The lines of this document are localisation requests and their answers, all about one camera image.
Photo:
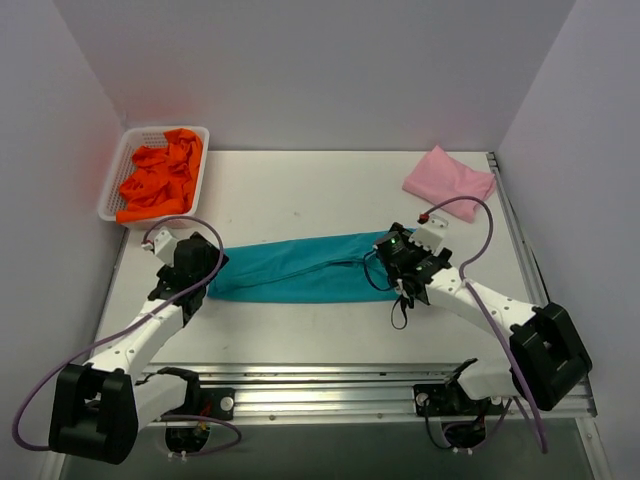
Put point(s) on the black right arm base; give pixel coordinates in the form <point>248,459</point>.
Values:
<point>454,422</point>

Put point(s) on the pink folded t-shirt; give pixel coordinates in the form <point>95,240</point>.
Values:
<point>438,177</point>

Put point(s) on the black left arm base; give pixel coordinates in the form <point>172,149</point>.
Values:
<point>200,405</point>

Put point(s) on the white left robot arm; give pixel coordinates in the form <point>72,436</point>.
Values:
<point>100,406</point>

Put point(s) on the orange crumpled t-shirt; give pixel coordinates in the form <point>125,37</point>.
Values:
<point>164,180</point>

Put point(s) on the aluminium side rail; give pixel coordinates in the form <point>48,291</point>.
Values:
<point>530,260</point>

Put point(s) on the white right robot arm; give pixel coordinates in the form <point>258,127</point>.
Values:
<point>510,321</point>

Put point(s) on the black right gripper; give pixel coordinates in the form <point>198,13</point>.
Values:
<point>382,248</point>

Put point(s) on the white plastic basket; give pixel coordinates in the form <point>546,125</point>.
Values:
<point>122,166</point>

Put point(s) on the aluminium front rail frame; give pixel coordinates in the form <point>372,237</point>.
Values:
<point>357,426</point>

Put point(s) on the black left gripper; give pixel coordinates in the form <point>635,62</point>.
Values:
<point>211,261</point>

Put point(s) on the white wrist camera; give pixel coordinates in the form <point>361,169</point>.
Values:
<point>430,232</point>
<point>163,246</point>

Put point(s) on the teal t-shirt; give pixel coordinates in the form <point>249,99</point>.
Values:
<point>318,270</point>

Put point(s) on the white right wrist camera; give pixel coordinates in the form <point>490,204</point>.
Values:
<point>430,232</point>

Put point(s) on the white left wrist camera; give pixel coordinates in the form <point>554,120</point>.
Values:
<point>163,246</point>

